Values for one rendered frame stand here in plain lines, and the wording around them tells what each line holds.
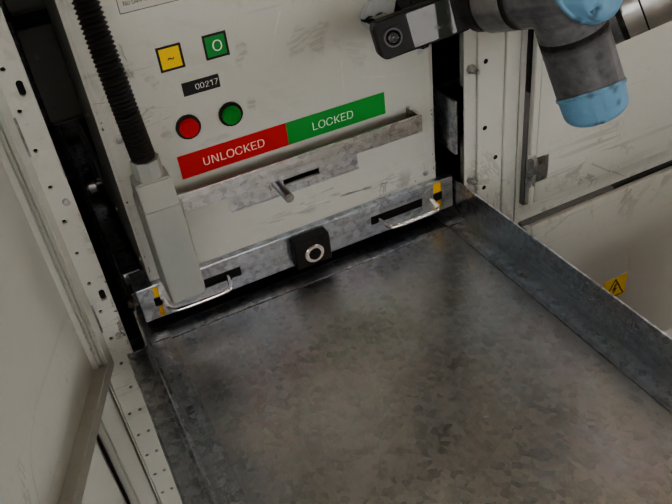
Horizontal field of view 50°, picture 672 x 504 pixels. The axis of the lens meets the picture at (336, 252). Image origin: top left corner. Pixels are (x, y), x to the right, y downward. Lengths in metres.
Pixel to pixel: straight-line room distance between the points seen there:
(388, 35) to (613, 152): 0.62
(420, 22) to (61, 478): 0.69
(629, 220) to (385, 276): 0.57
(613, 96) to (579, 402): 0.37
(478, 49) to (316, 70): 0.25
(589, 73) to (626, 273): 0.82
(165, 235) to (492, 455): 0.47
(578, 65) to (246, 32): 0.41
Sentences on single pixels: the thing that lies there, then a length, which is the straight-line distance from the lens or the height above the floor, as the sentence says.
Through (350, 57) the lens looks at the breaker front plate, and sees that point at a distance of 1.04.
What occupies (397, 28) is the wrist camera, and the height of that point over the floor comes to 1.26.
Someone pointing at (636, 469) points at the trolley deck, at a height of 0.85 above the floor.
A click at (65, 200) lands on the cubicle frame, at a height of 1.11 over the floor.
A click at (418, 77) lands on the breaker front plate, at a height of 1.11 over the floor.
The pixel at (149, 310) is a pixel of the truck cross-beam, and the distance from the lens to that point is 1.09.
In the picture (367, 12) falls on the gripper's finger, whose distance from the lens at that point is 1.00.
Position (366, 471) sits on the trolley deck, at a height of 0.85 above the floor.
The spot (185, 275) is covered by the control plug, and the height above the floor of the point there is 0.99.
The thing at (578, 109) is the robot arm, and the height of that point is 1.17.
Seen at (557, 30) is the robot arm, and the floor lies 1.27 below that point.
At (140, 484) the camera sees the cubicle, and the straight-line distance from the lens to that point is 1.28.
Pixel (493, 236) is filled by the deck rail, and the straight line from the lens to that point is 1.17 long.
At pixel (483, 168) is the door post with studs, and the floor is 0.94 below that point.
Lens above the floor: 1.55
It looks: 36 degrees down
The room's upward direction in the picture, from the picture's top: 8 degrees counter-clockwise
